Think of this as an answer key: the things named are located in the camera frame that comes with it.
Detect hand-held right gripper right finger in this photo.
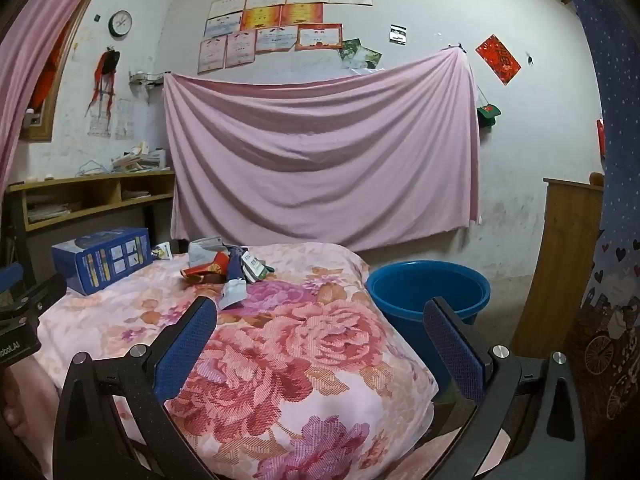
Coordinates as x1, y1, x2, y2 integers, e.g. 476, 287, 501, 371
424, 297, 586, 480

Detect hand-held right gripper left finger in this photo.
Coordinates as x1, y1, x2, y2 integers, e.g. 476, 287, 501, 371
52, 296, 226, 480

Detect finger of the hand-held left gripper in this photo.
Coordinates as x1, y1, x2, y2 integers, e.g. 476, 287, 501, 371
0, 272, 68, 329
0, 262, 24, 294

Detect silver wrapper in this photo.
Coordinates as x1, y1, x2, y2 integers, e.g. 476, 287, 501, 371
217, 280, 248, 311

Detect blue plastic bucket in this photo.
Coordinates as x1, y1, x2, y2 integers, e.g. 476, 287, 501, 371
365, 260, 492, 361

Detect blue packet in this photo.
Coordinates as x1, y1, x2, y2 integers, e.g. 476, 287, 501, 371
225, 246, 248, 281

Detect grey wrapper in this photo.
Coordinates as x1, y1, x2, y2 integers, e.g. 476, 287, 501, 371
187, 236, 226, 268

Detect white green packet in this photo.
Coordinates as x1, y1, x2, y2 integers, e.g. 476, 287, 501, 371
241, 250, 275, 283

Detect person's left hand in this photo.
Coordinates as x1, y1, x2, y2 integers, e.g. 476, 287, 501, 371
0, 362, 58, 441

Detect blue cardboard box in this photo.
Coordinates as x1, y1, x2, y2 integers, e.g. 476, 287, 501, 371
51, 226, 153, 297

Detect stack of papers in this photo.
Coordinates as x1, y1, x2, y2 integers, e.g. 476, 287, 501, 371
27, 202, 83, 223

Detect floral blanket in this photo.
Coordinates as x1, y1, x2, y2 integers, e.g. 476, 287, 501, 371
37, 242, 441, 480

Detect wooden shelf desk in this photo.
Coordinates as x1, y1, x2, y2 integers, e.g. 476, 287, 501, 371
5, 170, 177, 271

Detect wooden cabinet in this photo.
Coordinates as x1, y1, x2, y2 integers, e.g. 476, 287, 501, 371
510, 175, 606, 361

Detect pile of books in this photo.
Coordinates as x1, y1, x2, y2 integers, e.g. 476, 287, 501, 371
111, 141, 168, 173

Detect pink curtain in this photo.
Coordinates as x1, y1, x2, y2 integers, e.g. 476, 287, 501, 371
0, 0, 113, 196

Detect pink hanging sheet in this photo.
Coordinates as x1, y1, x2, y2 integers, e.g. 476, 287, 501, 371
162, 46, 483, 253

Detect green hanging pouch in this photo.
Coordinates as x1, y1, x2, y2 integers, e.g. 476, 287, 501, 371
475, 104, 502, 131

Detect blue patterned curtain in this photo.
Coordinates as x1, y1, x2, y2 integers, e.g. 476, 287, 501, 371
550, 0, 640, 480

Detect green photo poster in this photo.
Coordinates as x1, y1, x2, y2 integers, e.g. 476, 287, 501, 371
340, 37, 383, 71

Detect white cable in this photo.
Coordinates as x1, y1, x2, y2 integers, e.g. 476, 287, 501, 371
75, 159, 117, 177

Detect wooden window frame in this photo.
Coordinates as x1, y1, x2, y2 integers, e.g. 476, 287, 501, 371
22, 0, 101, 143

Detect white wall papers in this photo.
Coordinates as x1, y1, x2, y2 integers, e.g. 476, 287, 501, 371
87, 97, 135, 141

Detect red feathered wall ornament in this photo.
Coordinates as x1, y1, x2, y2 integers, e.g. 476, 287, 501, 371
85, 47, 122, 116

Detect metal wall shelf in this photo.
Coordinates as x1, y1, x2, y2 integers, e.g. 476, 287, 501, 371
127, 67, 165, 91

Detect round wall clock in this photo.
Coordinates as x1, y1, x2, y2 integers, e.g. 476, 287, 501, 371
108, 10, 133, 38

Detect red paper wall poster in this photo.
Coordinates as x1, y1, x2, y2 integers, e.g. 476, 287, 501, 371
475, 34, 522, 86

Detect group of wall certificates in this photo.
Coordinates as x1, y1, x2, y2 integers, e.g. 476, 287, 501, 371
197, 0, 373, 76

